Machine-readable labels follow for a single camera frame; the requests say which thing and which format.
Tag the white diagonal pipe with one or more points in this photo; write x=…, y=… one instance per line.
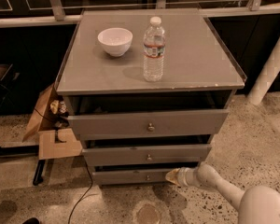
x=266, y=77

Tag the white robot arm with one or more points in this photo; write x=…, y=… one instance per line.
x=256, y=205

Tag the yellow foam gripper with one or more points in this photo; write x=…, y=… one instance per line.
x=184, y=175

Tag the grey bottom drawer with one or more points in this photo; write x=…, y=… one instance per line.
x=136, y=174

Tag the grey top drawer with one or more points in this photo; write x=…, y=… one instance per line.
x=147, y=124

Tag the clear plastic water bottle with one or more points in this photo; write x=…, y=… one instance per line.
x=154, y=50

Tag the black metal stand leg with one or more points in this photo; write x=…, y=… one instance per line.
x=38, y=172

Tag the grey drawer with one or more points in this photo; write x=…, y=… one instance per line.
x=111, y=156
x=147, y=124
x=136, y=174

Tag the white ceramic bowl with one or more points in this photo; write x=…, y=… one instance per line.
x=115, y=41

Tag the grey wooden drawer cabinet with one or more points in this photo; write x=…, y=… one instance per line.
x=198, y=73

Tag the brown cardboard box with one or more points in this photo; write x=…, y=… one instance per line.
x=53, y=142

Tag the grey middle drawer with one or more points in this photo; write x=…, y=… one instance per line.
x=111, y=156

